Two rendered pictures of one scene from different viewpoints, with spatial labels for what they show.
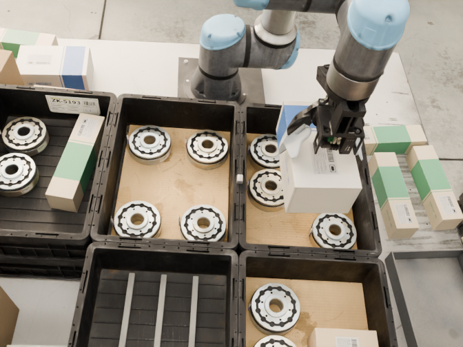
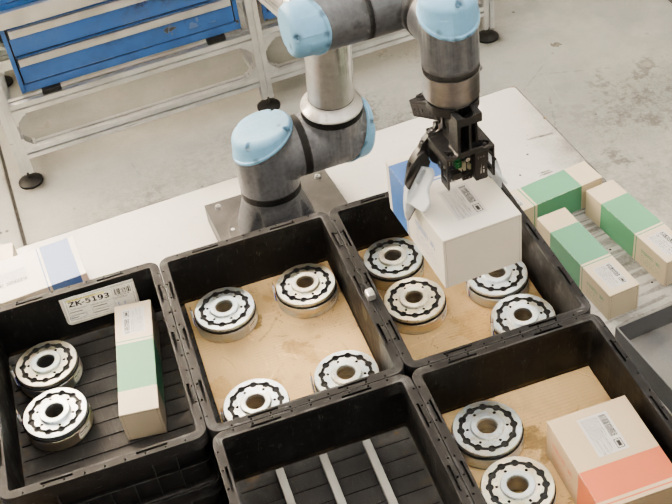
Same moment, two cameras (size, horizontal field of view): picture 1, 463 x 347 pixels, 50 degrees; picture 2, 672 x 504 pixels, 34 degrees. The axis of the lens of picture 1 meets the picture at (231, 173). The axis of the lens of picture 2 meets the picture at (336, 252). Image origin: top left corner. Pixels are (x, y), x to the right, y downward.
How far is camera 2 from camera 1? 70 cm
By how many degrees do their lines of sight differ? 14
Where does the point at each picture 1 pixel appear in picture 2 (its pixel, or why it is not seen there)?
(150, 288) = (312, 478)
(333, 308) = (563, 407)
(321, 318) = not seen: hidden behind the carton
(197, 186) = (315, 340)
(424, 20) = (544, 43)
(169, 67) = (195, 227)
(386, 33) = (463, 19)
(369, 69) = (463, 64)
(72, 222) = not seen: hidden behind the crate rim
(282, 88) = (370, 192)
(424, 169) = (615, 212)
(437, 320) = not seen: outside the picture
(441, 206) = (657, 247)
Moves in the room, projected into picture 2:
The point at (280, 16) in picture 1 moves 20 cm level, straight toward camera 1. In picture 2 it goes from (333, 83) to (350, 149)
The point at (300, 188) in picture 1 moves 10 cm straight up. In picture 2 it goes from (449, 242) to (446, 185)
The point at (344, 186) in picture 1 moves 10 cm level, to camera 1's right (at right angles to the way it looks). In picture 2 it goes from (499, 219) to (569, 204)
